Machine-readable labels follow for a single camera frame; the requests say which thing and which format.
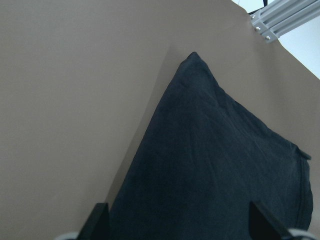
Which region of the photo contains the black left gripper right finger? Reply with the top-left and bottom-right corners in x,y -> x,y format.
249,201 -> 290,240

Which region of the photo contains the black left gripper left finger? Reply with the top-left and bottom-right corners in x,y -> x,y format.
76,202 -> 110,240

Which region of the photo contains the black t-shirt with print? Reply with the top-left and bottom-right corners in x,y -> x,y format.
109,52 -> 313,240

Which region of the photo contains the aluminium frame post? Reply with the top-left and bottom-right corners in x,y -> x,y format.
249,0 -> 320,44

